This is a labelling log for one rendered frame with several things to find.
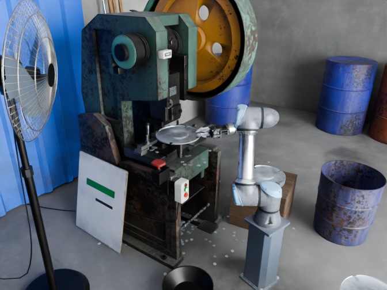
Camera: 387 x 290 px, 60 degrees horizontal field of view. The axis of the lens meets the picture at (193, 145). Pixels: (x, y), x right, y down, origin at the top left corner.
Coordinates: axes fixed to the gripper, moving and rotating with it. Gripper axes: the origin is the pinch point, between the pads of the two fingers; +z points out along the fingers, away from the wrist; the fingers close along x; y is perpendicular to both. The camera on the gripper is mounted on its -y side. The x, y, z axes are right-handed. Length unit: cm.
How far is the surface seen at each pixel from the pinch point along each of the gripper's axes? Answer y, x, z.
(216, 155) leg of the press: -0.1, 19.7, -14.1
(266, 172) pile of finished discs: 0, 41, -55
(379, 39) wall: -150, -23, -290
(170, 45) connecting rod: -2, -55, 15
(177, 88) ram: -6.1, -28.5, 10.9
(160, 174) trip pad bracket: 31.7, 8.2, 31.9
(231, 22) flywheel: -7, -66, -25
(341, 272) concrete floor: 69, 81, -74
